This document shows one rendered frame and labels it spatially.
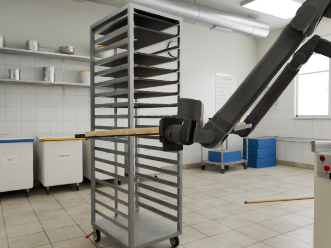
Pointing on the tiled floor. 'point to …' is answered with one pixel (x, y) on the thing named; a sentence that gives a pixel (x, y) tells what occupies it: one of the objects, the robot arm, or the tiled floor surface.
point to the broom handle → (278, 200)
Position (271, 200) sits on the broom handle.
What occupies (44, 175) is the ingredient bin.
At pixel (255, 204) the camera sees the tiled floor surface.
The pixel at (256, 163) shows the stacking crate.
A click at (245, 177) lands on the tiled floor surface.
